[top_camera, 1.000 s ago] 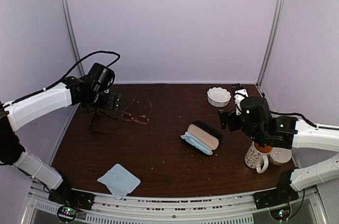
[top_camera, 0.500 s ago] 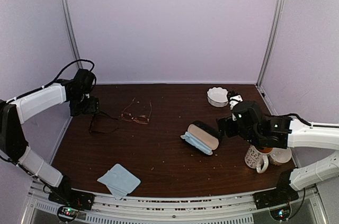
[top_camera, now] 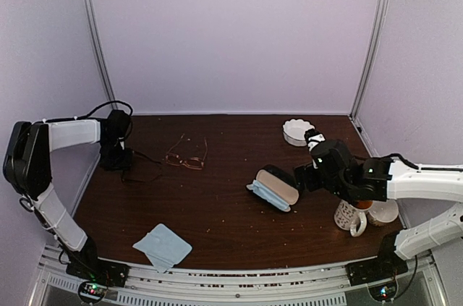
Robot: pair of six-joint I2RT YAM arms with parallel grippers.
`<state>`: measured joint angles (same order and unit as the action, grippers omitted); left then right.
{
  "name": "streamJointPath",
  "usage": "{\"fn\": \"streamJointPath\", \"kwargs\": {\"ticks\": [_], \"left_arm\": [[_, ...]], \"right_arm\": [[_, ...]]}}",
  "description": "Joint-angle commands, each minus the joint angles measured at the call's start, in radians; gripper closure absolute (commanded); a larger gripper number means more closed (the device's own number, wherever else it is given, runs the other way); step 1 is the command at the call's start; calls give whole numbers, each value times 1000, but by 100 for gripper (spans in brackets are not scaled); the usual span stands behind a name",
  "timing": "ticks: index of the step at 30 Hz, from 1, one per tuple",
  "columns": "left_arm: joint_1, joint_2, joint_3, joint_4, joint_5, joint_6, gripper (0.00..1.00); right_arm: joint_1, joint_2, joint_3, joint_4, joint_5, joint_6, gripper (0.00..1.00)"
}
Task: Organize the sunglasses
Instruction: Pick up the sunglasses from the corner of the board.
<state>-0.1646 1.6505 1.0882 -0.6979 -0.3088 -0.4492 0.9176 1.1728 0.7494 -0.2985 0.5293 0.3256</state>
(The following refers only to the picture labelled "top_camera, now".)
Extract dark brown sunglasses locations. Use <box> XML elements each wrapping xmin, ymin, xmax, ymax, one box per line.
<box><xmin>121</xmin><ymin>150</ymin><xmax>163</xmax><ymax>184</ymax></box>

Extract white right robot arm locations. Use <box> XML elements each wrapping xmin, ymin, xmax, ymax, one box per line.
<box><xmin>302</xmin><ymin>136</ymin><xmax>462</xmax><ymax>279</ymax></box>

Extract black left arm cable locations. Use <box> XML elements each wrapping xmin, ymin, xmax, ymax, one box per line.
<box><xmin>20</xmin><ymin>101</ymin><xmax>133</xmax><ymax>213</ymax></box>

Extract black glasses case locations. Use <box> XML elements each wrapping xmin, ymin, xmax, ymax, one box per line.
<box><xmin>251</xmin><ymin>164</ymin><xmax>300</xmax><ymax>207</ymax></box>

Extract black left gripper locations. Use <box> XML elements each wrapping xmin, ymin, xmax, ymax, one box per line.
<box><xmin>99</xmin><ymin>138</ymin><xmax>132</xmax><ymax>171</ymax></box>

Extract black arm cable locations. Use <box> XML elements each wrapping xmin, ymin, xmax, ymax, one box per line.
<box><xmin>20</xmin><ymin>101</ymin><xmax>133</xmax><ymax>213</ymax></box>
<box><xmin>352</xmin><ymin>153</ymin><xmax>420</xmax><ymax>169</ymax></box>

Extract white scalloped ceramic dish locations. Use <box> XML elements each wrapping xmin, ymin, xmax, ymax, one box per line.
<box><xmin>282</xmin><ymin>119</ymin><xmax>315</xmax><ymax>147</ymax></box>

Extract aluminium left corner post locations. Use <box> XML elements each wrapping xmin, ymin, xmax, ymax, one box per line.
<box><xmin>83</xmin><ymin>0</ymin><xmax>118</xmax><ymax>109</ymax></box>

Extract aluminium front frame rail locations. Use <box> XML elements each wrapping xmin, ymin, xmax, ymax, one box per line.
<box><xmin>25</xmin><ymin>245</ymin><xmax>450</xmax><ymax>305</ymax></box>

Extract aluminium right corner post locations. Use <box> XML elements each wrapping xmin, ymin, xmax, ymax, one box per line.
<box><xmin>349</xmin><ymin>0</ymin><xmax>390</xmax><ymax>121</ymax></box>

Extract white patterned mug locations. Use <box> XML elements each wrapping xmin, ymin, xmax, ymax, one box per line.
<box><xmin>334</xmin><ymin>200</ymin><xmax>368</xmax><ymax>237</ymax></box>

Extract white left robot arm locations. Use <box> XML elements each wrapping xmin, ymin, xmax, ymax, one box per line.
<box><xmin>3</xmin><ymin>110</ymin><xmax>133</xmax><ymax>252</ymax></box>

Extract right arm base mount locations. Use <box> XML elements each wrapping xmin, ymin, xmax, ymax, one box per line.
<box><xmin>346</xmin><ymin>231</ymin><xmax>418</xmax><ymax>304</ymax></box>

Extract white cream bowl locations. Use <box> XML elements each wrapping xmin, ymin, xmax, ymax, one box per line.
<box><xmin>367</xmin><ymin>200</ymin><xmax>399</xmax><ymax>226</ymax></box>

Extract light blue cloth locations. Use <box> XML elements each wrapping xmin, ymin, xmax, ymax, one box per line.
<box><xmin>246</xmin><ymin>180</ymin><xmax>291</xmax><ymax>212</ymax></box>
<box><xmin>132</xmin><ymin>224</ymin><xmax>192</xmax><ymax>273</ymax></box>

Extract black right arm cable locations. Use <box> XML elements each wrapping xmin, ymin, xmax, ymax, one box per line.
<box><xmin>352</xmin><ymin>153</ymin><xmax>420</xmax><ymax>169</ymax></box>

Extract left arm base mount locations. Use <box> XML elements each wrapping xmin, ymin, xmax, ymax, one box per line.
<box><xmin>61</xmin><ymin>237</ymin><xmax>129</xmax><ymax>287</ymax></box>

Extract aluminium corner post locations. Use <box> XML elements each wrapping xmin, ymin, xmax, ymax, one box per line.
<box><xmin>83</xmin><ymin>0</ymin><xmax>118</xmax><ymax>109</ymax></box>
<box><xmin>349</xmin><ymin>0</ymin><xmax>390</xmax><ymax>121</ymax></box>

